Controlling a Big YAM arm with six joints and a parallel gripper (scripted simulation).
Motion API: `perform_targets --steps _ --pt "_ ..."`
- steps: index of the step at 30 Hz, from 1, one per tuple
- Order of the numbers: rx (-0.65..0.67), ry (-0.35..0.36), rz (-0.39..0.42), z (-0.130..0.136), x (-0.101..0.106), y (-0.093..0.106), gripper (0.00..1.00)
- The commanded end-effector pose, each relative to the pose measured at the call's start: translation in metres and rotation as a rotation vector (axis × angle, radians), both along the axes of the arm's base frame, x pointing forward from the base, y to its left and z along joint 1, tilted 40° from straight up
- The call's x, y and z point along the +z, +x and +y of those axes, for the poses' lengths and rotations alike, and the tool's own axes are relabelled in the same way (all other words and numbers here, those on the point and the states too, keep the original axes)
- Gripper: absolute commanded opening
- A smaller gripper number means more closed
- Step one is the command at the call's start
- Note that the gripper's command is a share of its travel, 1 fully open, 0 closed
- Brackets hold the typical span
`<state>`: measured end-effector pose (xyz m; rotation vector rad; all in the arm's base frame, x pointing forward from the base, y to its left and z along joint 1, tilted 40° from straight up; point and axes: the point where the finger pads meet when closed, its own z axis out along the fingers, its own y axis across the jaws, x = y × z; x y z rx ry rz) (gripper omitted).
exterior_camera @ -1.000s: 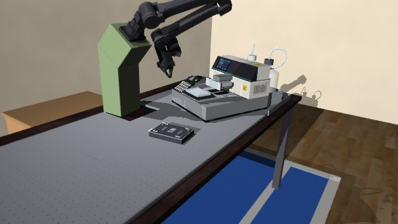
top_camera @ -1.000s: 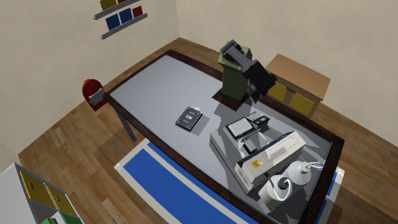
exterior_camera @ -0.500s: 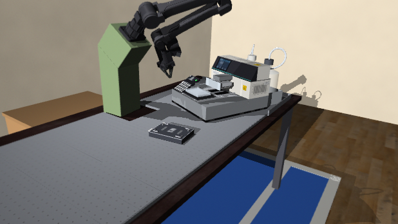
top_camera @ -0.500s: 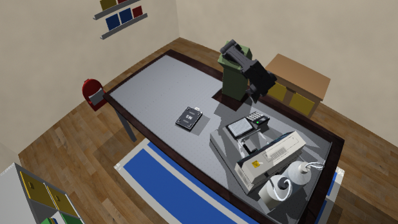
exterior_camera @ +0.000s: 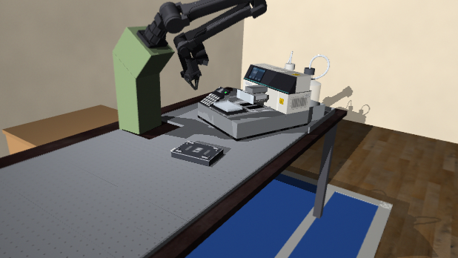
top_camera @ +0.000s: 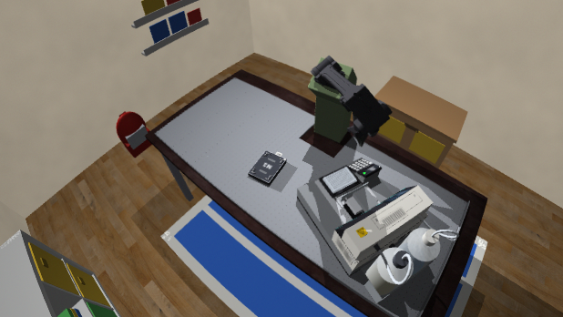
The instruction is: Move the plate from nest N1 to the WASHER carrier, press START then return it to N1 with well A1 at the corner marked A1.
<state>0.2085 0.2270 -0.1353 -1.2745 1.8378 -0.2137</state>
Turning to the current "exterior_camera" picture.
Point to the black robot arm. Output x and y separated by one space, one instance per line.
170 20

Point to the white plastic bottle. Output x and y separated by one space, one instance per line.
290 66
315 87

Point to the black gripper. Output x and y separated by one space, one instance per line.
188 75

